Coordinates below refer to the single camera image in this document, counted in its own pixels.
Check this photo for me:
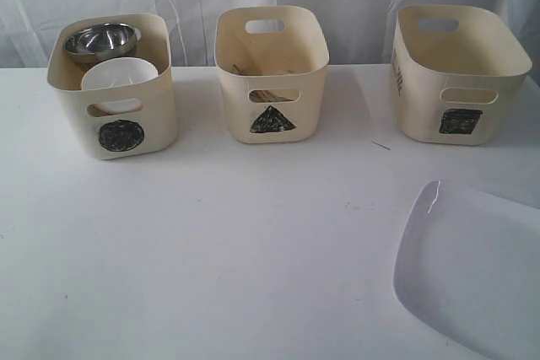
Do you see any wooden chopstick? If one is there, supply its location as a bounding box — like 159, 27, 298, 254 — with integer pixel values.
249, 90, 291, 103
232, 64, 249, 76

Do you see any white plastic bowl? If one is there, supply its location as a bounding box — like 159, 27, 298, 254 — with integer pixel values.
81, 57, 159, 115

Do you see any stainless steel bowl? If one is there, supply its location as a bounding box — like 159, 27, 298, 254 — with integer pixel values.
63, 23, 139, 65

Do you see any white square plate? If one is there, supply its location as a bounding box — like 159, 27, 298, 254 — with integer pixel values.
393, 180, 539, 359

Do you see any cream bin with triangle mark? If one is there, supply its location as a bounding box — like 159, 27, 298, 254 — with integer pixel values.
214, 6, 329, 143

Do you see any small metal pin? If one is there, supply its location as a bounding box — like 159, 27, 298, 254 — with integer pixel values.
371, 140, 392, 151

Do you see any cream bin with circle mark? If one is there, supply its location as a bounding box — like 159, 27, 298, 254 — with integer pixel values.
47, 13, 178, 160

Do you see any cream bin with square mark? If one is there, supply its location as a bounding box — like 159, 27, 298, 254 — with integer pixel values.
391, 4, 532, 145

